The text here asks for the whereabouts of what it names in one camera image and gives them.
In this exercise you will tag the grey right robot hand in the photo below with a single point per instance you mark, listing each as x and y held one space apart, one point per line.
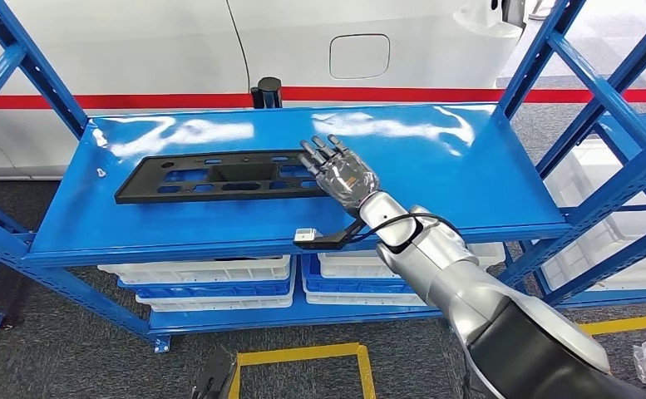
347 179

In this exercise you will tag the black plastic panel part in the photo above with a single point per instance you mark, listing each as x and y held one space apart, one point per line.
146 190

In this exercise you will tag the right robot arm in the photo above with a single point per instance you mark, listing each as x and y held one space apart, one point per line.
449 264

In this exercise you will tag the white car fuel flap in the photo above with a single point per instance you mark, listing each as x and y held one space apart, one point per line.
358 55

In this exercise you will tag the yellow floor tape square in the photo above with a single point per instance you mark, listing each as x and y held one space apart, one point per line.
300 352
631 324

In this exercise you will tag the white car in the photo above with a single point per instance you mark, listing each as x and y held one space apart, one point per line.
135 44

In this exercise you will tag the black camera bracket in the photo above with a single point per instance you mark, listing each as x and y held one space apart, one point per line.
328 242

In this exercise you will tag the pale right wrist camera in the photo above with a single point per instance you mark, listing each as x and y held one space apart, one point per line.
305 234

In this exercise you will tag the black stanchion post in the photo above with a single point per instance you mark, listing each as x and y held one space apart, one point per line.
267 91

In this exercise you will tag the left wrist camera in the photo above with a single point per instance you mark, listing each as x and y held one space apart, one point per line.
215 380

